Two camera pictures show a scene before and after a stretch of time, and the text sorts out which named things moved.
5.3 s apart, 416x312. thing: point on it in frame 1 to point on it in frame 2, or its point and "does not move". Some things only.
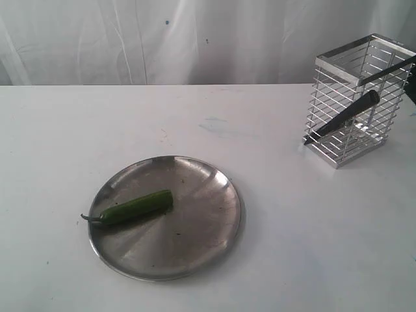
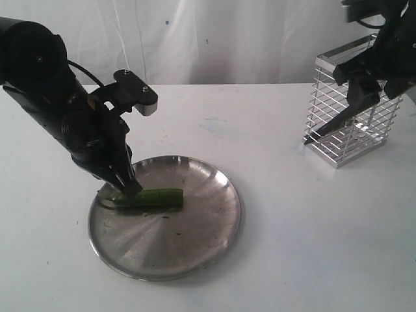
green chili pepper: x=158 y=201 to x=152 y=197
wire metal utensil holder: x=357 y=91 does not move
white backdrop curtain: x=186 y=42 does not move
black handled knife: x=373 y=98 does not move
